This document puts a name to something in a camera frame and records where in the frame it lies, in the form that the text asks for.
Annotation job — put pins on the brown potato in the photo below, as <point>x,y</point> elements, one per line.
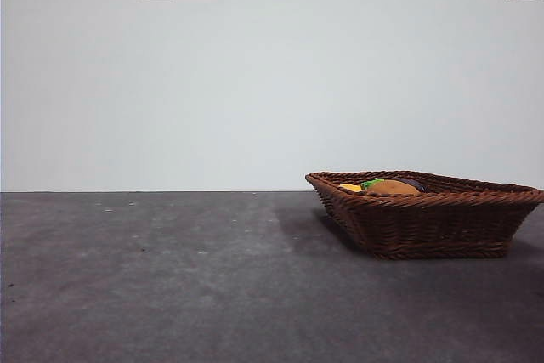
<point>391,188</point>

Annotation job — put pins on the yellow corn cob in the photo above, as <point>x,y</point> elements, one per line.
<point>349,188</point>

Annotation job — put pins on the purple eggplant with green stem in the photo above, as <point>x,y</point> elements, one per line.
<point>410,183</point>

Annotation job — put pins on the brown woven wicker basket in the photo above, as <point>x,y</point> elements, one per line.
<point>425,227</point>

